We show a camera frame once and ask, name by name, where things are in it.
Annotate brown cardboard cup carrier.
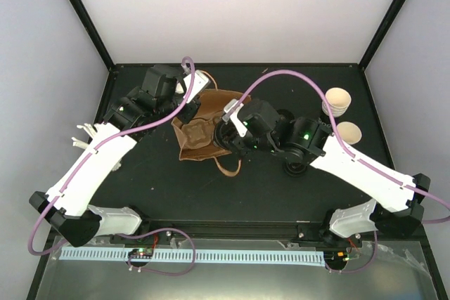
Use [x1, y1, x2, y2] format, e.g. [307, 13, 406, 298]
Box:
[181, 119, 214, 150]

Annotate brown paper bag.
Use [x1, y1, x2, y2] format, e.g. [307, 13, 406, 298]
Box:
[171, 71, 242, 177]

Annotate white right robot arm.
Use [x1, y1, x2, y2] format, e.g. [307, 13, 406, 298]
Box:
[214, 99, 430, 246]

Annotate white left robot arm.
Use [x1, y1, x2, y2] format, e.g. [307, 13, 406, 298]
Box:
[30, 64, 210, 247]

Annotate stack of black paper cups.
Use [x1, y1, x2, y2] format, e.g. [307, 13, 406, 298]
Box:
[325, 87, 352, 117]

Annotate single black paper cup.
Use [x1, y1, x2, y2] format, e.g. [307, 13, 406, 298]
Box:
[337, 122, 362, 145]

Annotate white wooden stirrers in glass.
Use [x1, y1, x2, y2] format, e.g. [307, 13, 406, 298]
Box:
[71, 123, 98, 150]

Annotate right small circuit board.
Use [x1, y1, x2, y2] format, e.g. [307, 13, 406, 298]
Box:
[323, 250, 361, 263]

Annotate small circuit board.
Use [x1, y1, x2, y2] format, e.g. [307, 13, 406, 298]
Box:
[323, 250, 361, 263]
[128, 248, 153, 259]

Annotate left small circuit board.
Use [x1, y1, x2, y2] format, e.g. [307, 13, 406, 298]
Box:
[128, 248, 153, 259]

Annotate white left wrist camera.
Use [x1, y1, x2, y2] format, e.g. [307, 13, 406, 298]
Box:
[175, 70, 210, 103]

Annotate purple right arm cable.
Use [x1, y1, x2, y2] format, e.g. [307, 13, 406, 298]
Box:
[235, 70, 450, 275]

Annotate black front aluminium rail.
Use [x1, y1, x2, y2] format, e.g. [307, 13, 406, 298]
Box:
[133, 219, 338, 244]

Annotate white slotted cable duct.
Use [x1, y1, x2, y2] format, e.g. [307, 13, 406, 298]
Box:
[59, 247, 325, 267]

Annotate black frame post left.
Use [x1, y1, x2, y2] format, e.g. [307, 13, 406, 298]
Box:
[68, 0, 115, 70]

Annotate black frame post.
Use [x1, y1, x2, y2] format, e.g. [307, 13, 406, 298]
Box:
[68, 0, 115, 70]
[358, 0, 406, 70]

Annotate black frame post right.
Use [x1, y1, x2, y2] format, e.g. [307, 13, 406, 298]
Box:
[358, 0, 406, 70]

